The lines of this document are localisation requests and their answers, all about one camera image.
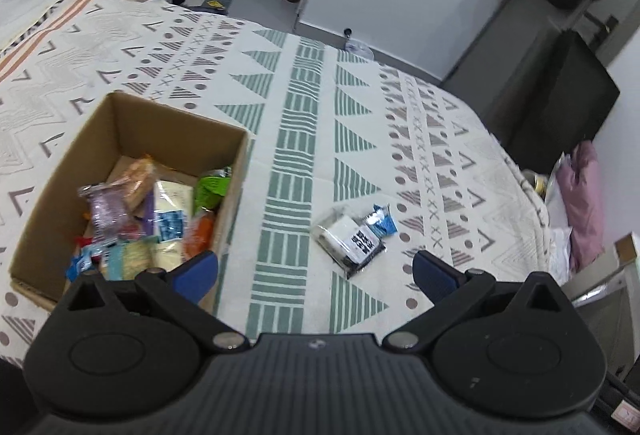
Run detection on pale yellow snack packet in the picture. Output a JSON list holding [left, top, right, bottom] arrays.
[[120, 237, 176, 278]]

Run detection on black chair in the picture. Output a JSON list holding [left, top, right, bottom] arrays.
[[492, 30, 621, 173]]

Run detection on small blue silver packet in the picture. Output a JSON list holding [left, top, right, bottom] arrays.
[[360, 204, 398, 241]]

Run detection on cream packet with blue label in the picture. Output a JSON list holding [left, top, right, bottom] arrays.
[[152, 180, 195, 243]]

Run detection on clear plastic bottle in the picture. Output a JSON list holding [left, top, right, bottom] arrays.
[[344, 29, 373, 58]]

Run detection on white plastic bag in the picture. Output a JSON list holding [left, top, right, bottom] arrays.
[[545, 155, 576, 276]]

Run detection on black and white snack packet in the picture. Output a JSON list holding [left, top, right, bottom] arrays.
[[312, 205, 388, 278]]

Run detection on small purple snack packet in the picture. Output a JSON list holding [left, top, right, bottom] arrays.
[[77, 182, 133, 241]]

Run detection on brown cardboard box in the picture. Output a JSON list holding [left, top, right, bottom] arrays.
[[9, 90, 251, 316]]

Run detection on blue snack packet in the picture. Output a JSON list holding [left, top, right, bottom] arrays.
[[67, 242, 118, 278]]

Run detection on door handle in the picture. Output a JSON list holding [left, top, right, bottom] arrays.
[[582, 12, 621, 40]]

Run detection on small orange snack packet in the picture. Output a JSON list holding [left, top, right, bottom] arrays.
[[182, 212, 216, 261]]

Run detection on beige box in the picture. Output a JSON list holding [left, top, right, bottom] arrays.
[[565, 235, 640, 301]]

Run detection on pink cloth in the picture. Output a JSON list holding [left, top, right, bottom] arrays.
[[556, 141, 606, 273]]

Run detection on orange cracker packet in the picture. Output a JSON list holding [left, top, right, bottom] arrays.
[[107, 155, 156, 216]]

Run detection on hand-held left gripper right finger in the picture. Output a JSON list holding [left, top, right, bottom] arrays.
[[382, 250, 571, 351]]

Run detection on grey book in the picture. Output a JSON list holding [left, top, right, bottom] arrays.
[[192, 0, 235, 14]]

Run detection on green snack packet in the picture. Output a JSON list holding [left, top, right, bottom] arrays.
[[194, 167, 233, 210]]

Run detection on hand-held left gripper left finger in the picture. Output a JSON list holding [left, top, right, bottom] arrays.
[[65, 251, 251, 351]]

